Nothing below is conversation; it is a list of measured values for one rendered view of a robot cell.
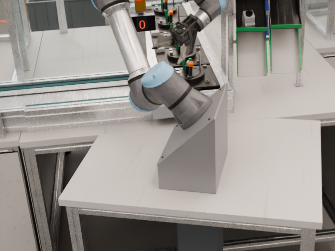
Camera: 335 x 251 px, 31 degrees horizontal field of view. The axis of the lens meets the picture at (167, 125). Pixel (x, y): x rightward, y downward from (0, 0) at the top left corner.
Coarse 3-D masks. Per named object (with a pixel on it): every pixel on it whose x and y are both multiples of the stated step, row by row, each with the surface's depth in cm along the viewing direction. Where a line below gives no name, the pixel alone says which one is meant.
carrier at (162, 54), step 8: (160, 48) 296; (176, 48) 293; (200, 48) 299; (160, 56) 292; (168, 56) 287; (176, 56) 286; (192, 56) 286; (200, 56) 289; (176, 64) 282; (208, 64) 281
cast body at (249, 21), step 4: (244, 12) 251; (248, 12) 250; (252, 12) 250; (244, 16) 250; (248, 16) 250; (252, 16) 250; (244, 20) 251; (248, 20) 251; (252, 20) 251; (244, 24) 252; (248, 24) 251; (252, 24) 251
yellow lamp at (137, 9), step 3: (135, 0) 260; (138, 0) 259; (141, 0) 259; (144, 0) 260; (135, 3) 261; (138, 3) 260; (141, 3) 260; (144, 3) 260; (135, 6) 262; (138, 6) 260; (141, 6) 260; (144, 6) 261; (135, 9) 262; (138, 9) 261; (141, 9) 261; (144, 9) 262
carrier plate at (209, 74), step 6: (198, 66) 278; (210, 66) 278; (204, 72) 272; (210, 72) 272; (204, 78) 266; (210, 78) 266; (216, 78) 265; (192, 84) 261; (198, 84) 261; (204, 84) 260; (210, 84) 260; (216, 84) 260
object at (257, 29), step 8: (240, 0) 265; (248, 0) 264; (256, 0) 264; (264, 0) 260; (240, 8) 262; (248, 8) 261; (256, 8) 261; (264, 8) 260; (240, 16) 259; (256, 16) 258; (264, 16) 258; (240, 24) 256; (256, 24) 255; (264, 24) 255
